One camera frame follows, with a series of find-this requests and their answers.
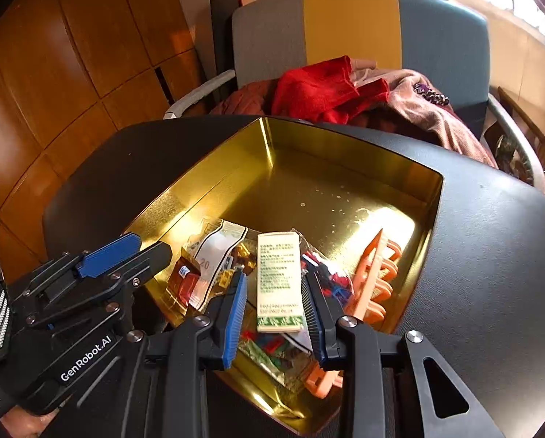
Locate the pink cloth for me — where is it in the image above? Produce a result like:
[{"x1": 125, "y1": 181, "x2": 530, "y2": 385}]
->
[{"x1": 350, "y1": 57, "x2": 499, "y2": 169}]

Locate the small red box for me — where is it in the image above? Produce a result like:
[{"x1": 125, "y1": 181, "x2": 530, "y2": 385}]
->
[{"x1": 171, "y1": 258, "x2": 201, "y2": 304}]

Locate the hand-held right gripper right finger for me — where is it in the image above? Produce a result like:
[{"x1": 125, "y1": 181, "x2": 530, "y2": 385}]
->
[{"x1": 301, "y1": 272, "x2": 506, "y2": 438}]

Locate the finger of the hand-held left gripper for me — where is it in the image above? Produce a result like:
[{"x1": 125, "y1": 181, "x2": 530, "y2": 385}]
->
[
  {"x1": 78, "y1": 242, "x2": 173, "y2": 312},
  {"x1": 40, "y1": 233, "x2": 142, "y2": 300}
]

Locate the clear bag of red green pieces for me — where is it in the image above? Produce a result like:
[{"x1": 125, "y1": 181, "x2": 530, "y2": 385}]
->
[{"x1": 236, "y1": 237, "x2": 355, "y2": 393}]

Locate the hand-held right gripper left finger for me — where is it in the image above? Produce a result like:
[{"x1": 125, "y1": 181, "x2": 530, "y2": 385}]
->
[{"x1": 115, "y1": 271, "x2": 248, "y2": 438}]

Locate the orange plastic rack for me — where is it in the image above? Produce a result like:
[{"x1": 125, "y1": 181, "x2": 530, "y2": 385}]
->
[{"x1": 304, "y1": 228, "x2": 401, "y2": 397}]

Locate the person's left hand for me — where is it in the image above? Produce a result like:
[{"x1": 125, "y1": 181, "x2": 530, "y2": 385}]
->
[{"x1": 1, "y1": 408, "x2": 60, "y2": 438}]

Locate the clear bag of brown bricks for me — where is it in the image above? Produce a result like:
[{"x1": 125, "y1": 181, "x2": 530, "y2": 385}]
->
[{"x1": 181, "y1": 219, "x2": 259, "y2": 318}]

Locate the gold tin container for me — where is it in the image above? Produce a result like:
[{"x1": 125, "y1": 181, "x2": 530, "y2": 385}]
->
[{"x1": 124, "y1": 116, "x2": 444, "y2": 436}]

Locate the red cloth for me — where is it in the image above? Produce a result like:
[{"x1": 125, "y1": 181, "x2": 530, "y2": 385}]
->
[{"x1": 271, "y1": 55, "x2": 389, "y2": 125}]

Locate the dark bead string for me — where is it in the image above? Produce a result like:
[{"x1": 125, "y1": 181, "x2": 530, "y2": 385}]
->
[{"x1": 411, "y1": 81, "x2": 451, "y2": 105}]

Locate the blue yellow grey armchair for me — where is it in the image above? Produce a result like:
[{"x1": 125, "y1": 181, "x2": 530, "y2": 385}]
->
[{"x1": 163, "y1": 0, "x2": 545, "y2": 192}]

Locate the white green carton box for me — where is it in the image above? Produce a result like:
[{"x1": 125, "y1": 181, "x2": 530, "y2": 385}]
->
[{"x1": 256, "y1": 231, "x2": 304, "y2": 333}]

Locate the maroon cloth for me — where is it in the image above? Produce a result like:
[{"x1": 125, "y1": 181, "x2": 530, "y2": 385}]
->
[{"x1": 211, "y1": 80, "x2": 282, "y2": 117}]

